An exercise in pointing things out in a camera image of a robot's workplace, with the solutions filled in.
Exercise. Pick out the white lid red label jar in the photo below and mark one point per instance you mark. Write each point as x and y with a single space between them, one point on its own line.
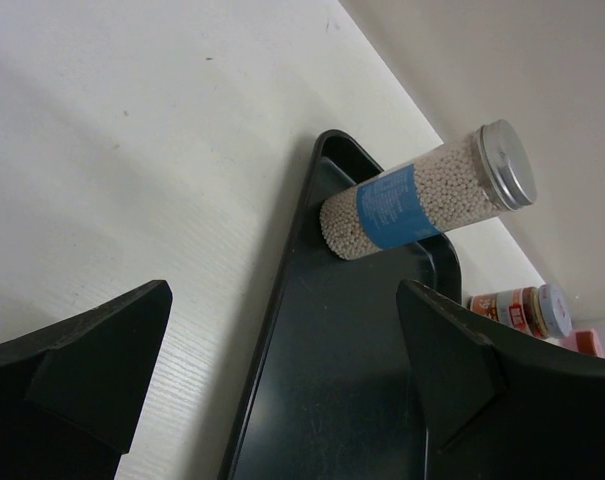
541 312

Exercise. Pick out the pink lid spice bottle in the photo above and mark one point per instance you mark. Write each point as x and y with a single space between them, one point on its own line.
584 341

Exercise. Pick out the blue label silver lid jar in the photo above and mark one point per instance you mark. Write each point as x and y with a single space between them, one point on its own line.
459 183

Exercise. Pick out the black plastic tray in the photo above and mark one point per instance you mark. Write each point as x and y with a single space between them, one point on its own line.
329 393

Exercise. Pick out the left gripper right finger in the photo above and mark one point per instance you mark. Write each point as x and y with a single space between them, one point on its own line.
497 403

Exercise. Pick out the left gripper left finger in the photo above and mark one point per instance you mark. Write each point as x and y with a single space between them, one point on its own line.
71 394

